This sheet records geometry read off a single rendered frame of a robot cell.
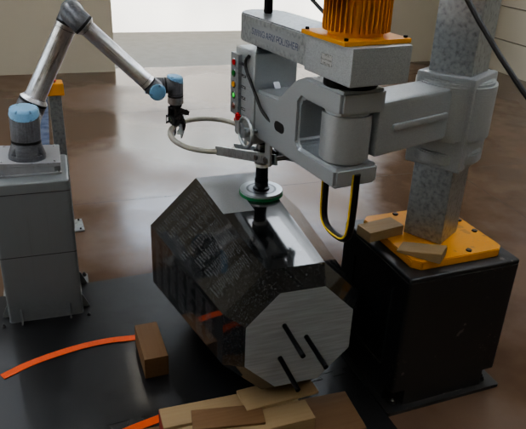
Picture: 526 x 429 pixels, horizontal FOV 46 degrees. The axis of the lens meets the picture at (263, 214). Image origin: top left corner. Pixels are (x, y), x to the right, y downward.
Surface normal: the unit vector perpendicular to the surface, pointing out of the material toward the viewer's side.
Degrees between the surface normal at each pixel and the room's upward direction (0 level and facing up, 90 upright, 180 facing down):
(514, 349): 0
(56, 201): 90
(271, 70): 90
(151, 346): 0
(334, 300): 90
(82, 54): 90
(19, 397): 0
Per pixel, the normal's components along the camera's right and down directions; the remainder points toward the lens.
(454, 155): -0.63, 0.32
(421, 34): 0.31, 0.43
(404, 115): 0.61, 0.37
